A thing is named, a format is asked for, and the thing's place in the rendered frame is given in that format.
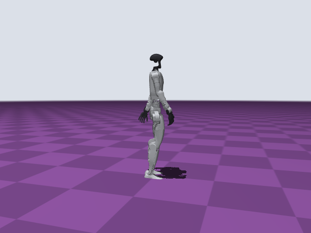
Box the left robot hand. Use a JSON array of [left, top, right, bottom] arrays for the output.
[[138, 106, 149, 123]]

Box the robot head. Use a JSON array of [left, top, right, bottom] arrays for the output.
[[150, 54, 163, 71]]

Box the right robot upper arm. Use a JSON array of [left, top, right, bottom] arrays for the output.
[[151, 72, 161, 96]]

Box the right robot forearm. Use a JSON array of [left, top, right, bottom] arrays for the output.
[[158, 91, 172, 113]]

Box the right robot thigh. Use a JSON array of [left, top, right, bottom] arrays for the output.
[[150, 111, 165, 149]]

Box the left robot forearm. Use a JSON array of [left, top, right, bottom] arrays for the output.
[[145, 95, 154, 111]]

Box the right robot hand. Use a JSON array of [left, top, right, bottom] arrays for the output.
[[166, 110, 174, 126]]

